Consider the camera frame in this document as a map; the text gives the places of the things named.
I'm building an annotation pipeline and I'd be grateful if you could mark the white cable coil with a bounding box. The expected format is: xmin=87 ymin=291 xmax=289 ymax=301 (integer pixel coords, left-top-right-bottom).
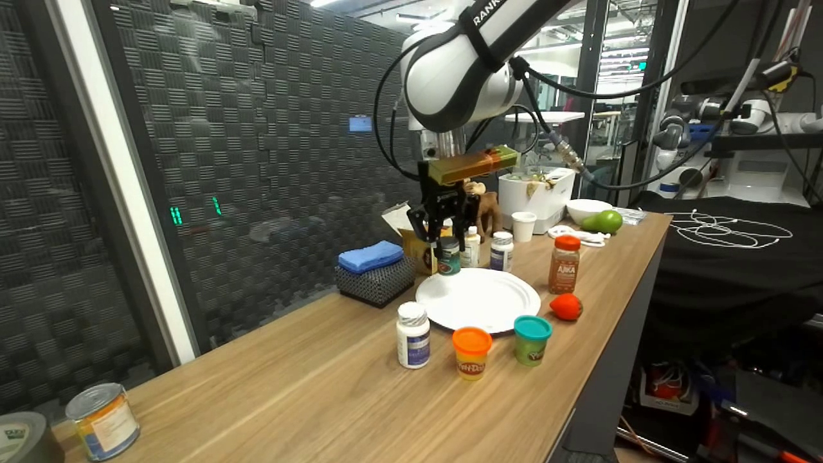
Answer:
xmin=668 ymin=206 xmax=797 ymax=254

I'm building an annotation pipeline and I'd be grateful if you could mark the blue cloth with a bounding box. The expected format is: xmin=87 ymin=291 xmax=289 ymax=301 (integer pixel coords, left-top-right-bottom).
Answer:
xmin=338 ymin=241 xmax=405 ymax=276

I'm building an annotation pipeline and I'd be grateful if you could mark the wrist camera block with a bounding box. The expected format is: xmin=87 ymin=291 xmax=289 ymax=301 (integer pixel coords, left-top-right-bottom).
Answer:
xmin=431 ymin=144 xmax=521 ymax=184

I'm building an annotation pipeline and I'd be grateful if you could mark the white paper cup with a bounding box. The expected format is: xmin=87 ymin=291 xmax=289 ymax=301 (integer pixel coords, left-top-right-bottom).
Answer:
xmin=512 ymin=211 xmax=539 ymax=243

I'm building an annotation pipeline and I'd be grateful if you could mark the green apple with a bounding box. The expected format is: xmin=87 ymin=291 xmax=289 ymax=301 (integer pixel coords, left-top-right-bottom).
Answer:
xmin=581 ymin=207 xmax=622 ymax=234

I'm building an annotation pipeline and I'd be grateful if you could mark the orange lid play-doh tub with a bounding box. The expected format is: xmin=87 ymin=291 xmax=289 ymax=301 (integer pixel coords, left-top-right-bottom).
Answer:
xmin=452 ymin=327 xmax=494 ymax=379

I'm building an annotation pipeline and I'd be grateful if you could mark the white bucket container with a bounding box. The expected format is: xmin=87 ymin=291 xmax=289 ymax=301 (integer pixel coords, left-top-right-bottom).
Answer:
xmin=499 ymin=168 xmax=577 ymax=234

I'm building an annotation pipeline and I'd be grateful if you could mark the yellow cardboard box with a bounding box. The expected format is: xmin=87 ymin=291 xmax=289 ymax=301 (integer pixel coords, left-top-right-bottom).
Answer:
xmin=380 ymin=204 xmax=437 ymax=276

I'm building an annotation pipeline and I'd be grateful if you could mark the large white supplement bottle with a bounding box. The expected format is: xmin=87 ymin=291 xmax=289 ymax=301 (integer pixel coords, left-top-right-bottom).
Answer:
xmin=488 ymin=231 xmax=514 ymax=273

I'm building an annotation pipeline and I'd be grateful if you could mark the teal lid play-doh tub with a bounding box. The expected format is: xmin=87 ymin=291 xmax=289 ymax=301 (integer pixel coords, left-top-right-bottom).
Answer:
xmin=514 ymin=317 xmax=553 ymax=364

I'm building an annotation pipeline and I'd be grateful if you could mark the paprika spice jar orange lid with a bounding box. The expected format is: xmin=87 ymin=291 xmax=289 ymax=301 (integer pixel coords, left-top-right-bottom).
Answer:
xmin=549 ymin=234 xmax=581 ymax=294

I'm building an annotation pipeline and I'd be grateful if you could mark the red toy strawberry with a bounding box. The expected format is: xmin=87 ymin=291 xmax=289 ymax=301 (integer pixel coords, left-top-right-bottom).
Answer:
xmin=551 ymin=294 xmax=585 ymax=322

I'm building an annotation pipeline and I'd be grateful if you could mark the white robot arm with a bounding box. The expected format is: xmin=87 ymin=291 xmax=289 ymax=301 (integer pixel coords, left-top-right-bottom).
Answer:
xmin=401 ymin=0 xmax=568 ymax=273

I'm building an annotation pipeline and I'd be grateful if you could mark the small white supplement bottle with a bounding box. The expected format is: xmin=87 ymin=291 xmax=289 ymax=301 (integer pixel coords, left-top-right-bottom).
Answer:
xmin=463 ymin=225 xmax=481 ymax=268

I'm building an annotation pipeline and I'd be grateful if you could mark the white bowl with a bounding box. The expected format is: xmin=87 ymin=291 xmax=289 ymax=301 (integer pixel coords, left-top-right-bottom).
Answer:
xmin=566 ymin=198 xmax=613 ymax=224

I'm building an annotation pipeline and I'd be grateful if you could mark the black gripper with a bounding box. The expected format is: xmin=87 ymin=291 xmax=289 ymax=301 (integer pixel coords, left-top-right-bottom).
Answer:
xmin=406 ymin=162 xmax=470 ymax=268

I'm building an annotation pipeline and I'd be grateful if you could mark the brown plush moose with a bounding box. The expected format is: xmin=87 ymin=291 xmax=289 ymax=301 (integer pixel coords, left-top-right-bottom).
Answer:
xmin=463 ymin=179 xmax=499 ymax=240

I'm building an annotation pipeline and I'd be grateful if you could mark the white paper plate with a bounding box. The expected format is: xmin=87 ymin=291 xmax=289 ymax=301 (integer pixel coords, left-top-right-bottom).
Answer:
xmin=416 ymin=268 xmax=540 ymax=335

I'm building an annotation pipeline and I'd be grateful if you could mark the small green can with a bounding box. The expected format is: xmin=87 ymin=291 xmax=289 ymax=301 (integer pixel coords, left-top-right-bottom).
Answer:
xmin=437 ymin=240 xmax=461 ymax=276

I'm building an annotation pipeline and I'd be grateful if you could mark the white pill bottle blue label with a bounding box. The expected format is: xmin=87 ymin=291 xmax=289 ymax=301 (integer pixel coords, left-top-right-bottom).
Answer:
xmin=396 ymin=301 xmax=431 ymax=368

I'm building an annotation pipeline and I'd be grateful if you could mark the tin can with label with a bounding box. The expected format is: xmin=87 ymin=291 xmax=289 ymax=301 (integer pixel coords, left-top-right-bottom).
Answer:
xmin=65 ymin=382 xmax=141 ymax=463

